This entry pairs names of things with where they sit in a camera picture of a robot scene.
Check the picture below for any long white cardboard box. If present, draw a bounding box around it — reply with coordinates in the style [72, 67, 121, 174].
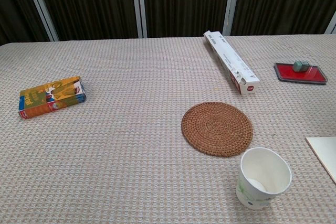
[203, 30, 260, 95]

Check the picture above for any white partition post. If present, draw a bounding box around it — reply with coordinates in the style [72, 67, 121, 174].
[24, 0, 59, 42]
[130, 0, 149, 39]
[324, 15, 336, 35]
[222, 0, 242, 36]

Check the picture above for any beige woven tablecloth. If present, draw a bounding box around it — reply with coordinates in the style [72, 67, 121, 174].
[0, 34, 336, 224]

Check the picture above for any red stamp pad tray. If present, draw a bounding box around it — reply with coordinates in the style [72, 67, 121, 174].
[274, 62, 328, 86]

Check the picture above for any white paper cup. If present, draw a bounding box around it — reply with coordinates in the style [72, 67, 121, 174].
[235, 147, 292, 204]

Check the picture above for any black curtain panel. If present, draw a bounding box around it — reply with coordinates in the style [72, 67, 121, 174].
[0, 0, 51, 46]
[141, 0, 232, 38]
[33, 0, 139, 41]
[230, 0, 336, 36]

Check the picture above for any small green grey block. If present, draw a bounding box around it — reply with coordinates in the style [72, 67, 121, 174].
[293, 60, 311, 73]

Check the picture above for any cream flat square board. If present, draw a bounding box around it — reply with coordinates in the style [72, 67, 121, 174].
[304, 136, 336, 185]

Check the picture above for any orange yellow printed carton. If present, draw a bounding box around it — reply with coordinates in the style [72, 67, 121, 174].
[18, 76, 87, 120]

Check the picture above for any brown woven coaster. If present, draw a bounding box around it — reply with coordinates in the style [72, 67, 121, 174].
[181, 101, 254, 158]

